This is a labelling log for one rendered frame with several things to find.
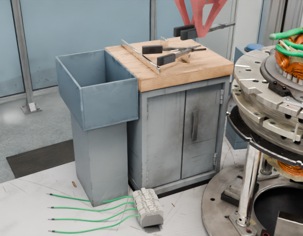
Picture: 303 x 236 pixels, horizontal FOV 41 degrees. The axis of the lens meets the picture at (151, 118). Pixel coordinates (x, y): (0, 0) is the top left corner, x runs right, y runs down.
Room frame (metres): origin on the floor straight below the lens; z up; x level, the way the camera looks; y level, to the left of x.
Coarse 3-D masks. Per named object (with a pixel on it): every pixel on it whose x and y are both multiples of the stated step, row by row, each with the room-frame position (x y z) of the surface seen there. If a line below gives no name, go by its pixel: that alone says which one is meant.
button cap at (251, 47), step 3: (249, 45) 0.91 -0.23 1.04; (252, 45) 0.91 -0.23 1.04; (255, 45) 0.91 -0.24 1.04; (258, 45) 0.91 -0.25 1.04; (261, 45) 0.91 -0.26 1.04; (246, 48) 0.91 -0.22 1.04; (249, 48) 0.90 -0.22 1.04; (252, 48) 0.89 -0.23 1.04; (255, 48) 0.89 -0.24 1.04; (258, 48) 0.89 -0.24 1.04; (261, 48) 0.89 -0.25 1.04
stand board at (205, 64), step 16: (112, 48) 0.82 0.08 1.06; (128, 64) 0.73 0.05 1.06; (176, 64) 0.73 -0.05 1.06; (192, 64) 0.73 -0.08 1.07; (208, 64) 0.73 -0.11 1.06; (224, 64) 0.73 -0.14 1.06; (144, 80) 0.66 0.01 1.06; (160, 80) 0.67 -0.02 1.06; (176, 80) 0.68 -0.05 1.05; (192, 80) 0.70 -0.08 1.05
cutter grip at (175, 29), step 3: (192, 24) 0.69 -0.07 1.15; (174, 27) 0.67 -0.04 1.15; (177, 27) 0.67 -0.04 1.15; (180, 27) 0.67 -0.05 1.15; (183, 27) 0.68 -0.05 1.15; (186, 27) 0.68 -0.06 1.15; (189, 27) 0.68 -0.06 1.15; (192, 27) 0.69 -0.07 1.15; (174, 30) 0.67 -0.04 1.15; (177, 30) 0.67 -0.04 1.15; (180, 30) 0.67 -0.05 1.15; (174, 33) 0.67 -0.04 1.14; (177, 33) 0.67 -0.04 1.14; (174, 36) 0.67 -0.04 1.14; (177, 36) 0.67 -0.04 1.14
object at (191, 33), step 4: (180, 32) 0.66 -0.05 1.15; (184, 32) 0.65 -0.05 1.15; (188, 32) 0.66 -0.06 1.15; (192, 32) 0.66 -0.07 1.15; (196, 32) 0.67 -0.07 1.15; (180, 36) 0.66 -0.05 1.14; (184, 36) 0.65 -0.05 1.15; (188, 36) 0.66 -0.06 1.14; (192, 36) 0.66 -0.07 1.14; (196, 36) 0.67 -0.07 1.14
